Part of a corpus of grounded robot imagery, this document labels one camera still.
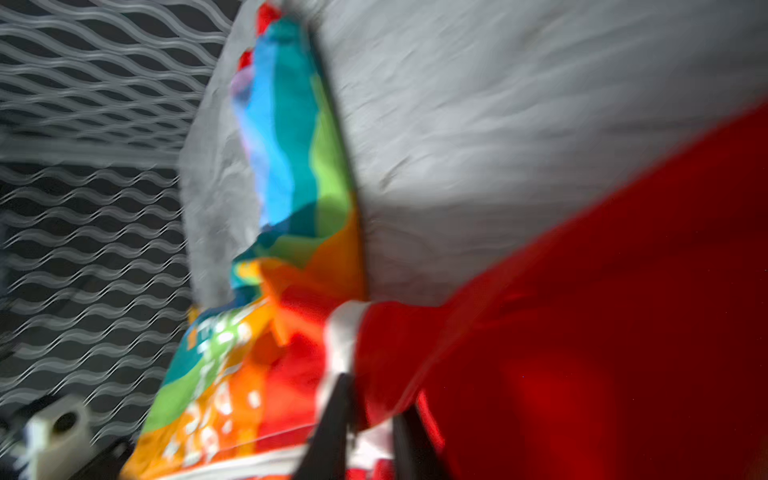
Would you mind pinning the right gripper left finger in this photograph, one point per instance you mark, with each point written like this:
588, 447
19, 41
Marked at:
326, 455

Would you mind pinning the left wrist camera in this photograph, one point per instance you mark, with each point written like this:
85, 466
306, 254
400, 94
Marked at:
53, 437

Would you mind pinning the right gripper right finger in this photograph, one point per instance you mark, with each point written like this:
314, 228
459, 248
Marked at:
415, 458

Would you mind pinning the rainbow kids zip jacket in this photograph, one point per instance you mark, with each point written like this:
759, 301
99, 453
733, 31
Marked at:
628, 343

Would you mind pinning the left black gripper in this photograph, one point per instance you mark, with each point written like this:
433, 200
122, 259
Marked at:
106, 463

